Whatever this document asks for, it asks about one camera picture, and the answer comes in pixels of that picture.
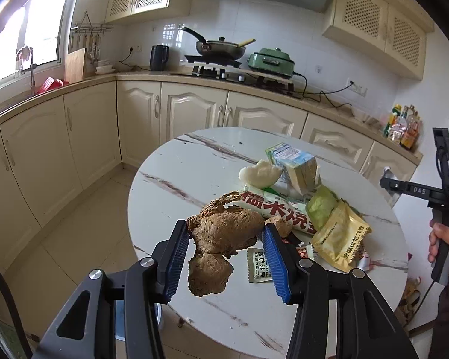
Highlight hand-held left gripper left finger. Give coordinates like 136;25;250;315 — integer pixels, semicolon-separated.
32;219;191;359

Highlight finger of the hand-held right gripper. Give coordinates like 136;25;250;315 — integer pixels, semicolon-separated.
379;177;444;200
432;127;449;196

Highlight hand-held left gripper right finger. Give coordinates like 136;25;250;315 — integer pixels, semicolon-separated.
262;222;420;359

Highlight brown ginger root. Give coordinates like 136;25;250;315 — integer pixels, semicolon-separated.
186;191;266;298

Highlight small white sachet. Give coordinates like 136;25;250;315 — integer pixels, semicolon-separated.
247;247;275;283

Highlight small ginger piece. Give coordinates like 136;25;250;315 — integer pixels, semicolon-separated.
271;217;296;238

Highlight cluster of condiment bottles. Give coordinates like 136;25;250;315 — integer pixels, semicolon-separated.
383;104;423;150

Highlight white wrapper with red print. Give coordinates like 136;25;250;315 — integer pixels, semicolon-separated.
224;184;322;237

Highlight yellow sauce packet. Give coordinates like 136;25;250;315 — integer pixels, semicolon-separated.
311;202;373;273

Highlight light green packet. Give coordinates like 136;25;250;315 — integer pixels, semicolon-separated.
306;186;341;232

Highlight pink white wrapper scrap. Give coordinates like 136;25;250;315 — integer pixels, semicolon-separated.
354;252;377;270

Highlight white steamed bun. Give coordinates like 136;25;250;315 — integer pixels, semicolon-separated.
239;159;282;189

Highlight light blue drink carton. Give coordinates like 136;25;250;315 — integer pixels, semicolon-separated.
265;142;320;195

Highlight cream kitchen base cabinets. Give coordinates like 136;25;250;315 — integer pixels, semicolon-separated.
0;69;423;270

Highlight green electric cooking pot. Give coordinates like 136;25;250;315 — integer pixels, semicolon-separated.
247;47;296;75

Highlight black gas stove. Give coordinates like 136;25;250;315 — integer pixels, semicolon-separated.
170;65;296;96

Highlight black electric kettle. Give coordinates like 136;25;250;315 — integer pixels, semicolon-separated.
150;44;170;72

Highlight black induction cooker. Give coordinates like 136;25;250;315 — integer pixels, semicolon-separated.
184;54;244;64

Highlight red plastic basket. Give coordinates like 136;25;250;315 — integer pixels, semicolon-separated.
35;77;70;95

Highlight black wok with lid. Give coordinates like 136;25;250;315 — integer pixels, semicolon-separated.
180;27;256;58

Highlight wooden cutting board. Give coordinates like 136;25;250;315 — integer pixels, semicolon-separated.
64;48;87;83

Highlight metal sink faucet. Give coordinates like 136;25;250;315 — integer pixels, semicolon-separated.
17;46;36;96

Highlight metal hanging utensil rack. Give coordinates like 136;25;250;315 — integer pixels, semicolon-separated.
70;11;115;64

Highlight kitchen window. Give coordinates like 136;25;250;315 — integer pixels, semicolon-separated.
0;0;75;90

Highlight black appliance power cord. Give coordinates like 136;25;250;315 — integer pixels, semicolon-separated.
292;71;354;107

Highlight thick black gripper cable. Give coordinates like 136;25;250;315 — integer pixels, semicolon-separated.
0;250;34;359

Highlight white wall socket with plug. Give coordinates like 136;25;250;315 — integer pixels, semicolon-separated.
119;46;143;64

